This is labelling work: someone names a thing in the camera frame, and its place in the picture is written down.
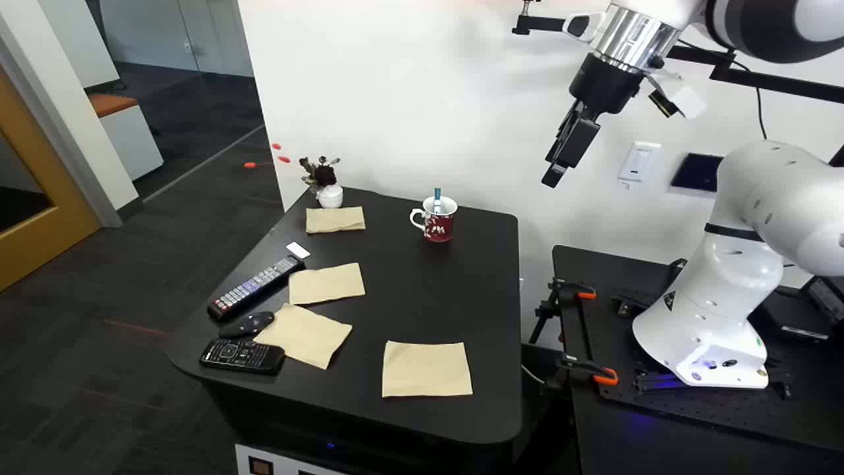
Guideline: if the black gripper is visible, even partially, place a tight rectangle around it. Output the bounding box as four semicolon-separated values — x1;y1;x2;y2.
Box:
538;51;646;191

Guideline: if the maroon mug with white inside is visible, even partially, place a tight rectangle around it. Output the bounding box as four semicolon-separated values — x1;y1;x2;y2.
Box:
407;192;462;245

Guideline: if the small black tripod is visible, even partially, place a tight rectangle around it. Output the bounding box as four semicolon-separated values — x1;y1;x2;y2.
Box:
524;299;597;373

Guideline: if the black mounting bar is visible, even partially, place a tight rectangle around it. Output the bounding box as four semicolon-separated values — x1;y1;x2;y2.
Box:
667;43;844;105

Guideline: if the beige paper napkin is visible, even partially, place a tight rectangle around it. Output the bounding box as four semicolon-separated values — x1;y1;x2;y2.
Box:
304;204;370;235
250;303;356;373
288;262;370;308
381;337;474;400

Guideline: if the black controller box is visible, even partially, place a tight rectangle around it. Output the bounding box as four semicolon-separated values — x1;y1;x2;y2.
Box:
760;276;844;348

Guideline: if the long black remote control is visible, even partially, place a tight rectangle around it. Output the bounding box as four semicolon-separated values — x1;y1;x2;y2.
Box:
207;253;305;321

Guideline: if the small black remote control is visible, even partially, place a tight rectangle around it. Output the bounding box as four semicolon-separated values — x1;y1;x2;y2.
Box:
218;308;276;344

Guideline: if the wide black remote control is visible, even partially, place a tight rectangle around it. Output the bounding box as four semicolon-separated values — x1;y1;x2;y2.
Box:
199;337;288;378

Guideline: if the white cabinet with orange top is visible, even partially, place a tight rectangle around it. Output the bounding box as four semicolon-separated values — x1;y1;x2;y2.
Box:
88;89;167;181

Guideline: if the wooden door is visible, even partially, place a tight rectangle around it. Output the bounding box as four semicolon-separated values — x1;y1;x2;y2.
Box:
0;68;104;293

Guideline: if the white wall outlet plate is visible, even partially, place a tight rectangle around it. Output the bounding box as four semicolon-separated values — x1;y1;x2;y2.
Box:
617;139;664;191

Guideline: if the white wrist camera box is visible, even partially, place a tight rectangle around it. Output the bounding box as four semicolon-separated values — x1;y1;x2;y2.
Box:
646;71;709;122

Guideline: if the black wall panel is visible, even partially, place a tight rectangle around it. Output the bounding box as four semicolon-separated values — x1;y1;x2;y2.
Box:
667;150;725;197

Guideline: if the orange handled black clamp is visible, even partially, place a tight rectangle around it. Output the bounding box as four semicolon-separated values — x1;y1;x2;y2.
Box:
547;276;601;305
563;352;622;390

